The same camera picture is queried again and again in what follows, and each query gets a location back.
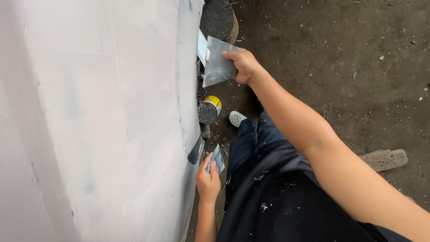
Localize person's right hand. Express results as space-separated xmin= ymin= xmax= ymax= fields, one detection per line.
xmin=222 ymin=48 xmax=263 ymax=85

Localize person's left hand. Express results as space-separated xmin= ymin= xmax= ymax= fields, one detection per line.
xmin=196 ymin=153 xmax=221 ymax=205

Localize large metal putty scraper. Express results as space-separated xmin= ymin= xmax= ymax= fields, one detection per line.
xmin=202 ymin=36 xmax=240 ymax=88

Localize small metal putty scraper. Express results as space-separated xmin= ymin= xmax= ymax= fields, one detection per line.
xmin=205 ymin=144 xmax=226 ymax=176

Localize black vehicle tyre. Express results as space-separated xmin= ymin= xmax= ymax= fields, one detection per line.
xmin=200 ymin=0 xmax=240 ymax=45

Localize yellow putty can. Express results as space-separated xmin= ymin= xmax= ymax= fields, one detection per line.
xmin=198 ymin=96 xmax=222 ymax=124

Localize white perforated clog shoe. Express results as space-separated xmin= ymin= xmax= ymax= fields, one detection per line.
xmin=229 ymin=110 xmax=248 ymax=128

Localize person's dark blue trousers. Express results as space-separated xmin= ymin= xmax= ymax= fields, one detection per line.
xmin=226 ymin=109 xmax=303 ymax=189

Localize white puttied vehicle body panel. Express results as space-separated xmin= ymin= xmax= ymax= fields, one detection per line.
xmin=0 ymin=0 xmax=205 ymax=242

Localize person's black apron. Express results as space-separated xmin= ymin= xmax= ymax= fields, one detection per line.
xmin=217 ymin=139 xmax=414 ymax=242

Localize grey wooden block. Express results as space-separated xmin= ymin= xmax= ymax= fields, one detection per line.
xmin=358 ymin=149 xmax=409 ymax=173

